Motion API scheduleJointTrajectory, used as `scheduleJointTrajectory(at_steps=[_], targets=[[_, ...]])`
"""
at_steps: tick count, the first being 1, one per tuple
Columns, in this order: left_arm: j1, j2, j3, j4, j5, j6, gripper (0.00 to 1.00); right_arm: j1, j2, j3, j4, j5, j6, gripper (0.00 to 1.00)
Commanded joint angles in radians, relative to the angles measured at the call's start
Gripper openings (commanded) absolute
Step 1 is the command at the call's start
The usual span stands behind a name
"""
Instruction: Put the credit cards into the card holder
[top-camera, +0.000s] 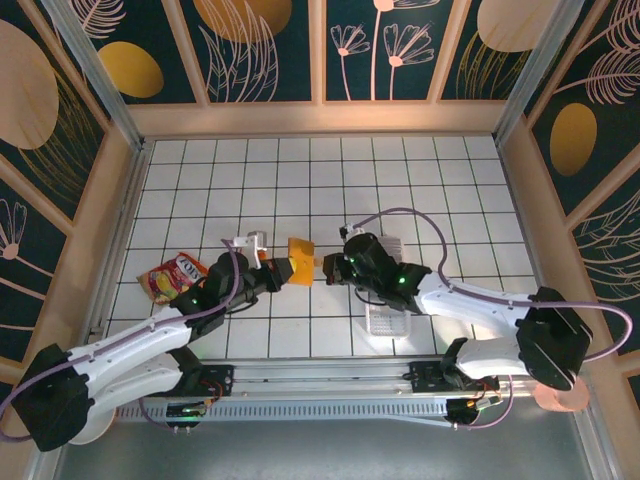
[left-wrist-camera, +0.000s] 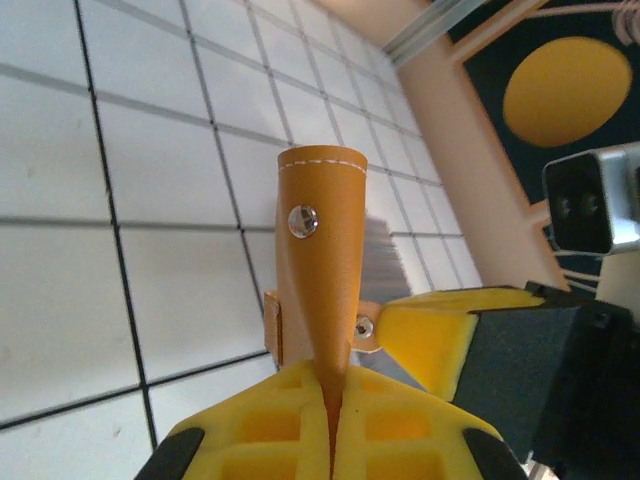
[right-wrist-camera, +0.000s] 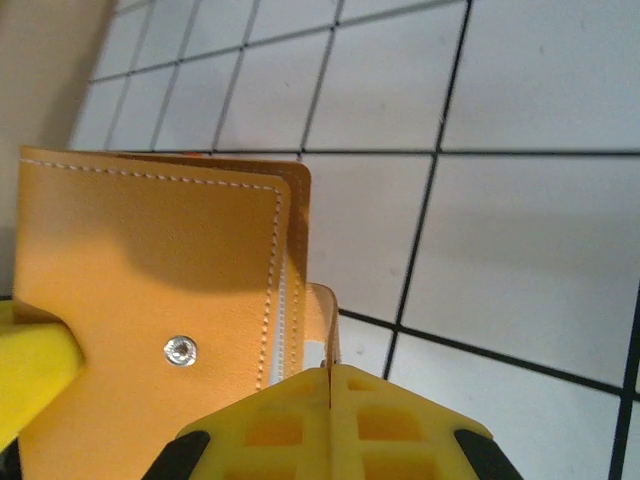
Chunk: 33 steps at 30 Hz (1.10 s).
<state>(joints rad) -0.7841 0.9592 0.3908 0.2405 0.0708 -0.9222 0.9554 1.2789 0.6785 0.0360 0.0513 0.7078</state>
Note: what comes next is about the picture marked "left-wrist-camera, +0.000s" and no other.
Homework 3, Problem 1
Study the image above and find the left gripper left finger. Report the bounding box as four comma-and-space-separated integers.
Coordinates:
133, 362, 332, 480

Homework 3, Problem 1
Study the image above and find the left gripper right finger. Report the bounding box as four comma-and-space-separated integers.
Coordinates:
332, 363, 527, 480

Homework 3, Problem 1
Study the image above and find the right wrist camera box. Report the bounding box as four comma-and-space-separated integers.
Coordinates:
542, 142, 640, 257

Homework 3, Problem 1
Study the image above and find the yellow oval wall panel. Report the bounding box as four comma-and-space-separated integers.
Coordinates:
447, 0, 640, 211

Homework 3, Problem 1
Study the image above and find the aluminium frame post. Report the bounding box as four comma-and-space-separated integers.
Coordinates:
382, 0, 489, 66

